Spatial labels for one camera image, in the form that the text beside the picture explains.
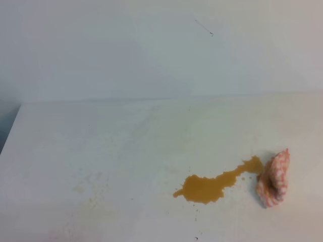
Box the pink white checkered rag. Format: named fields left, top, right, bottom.
left=256, top=148, right=290, bottom=208

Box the brown coffee spill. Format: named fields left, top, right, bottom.
left=173, top=156, right=264, bottom=204

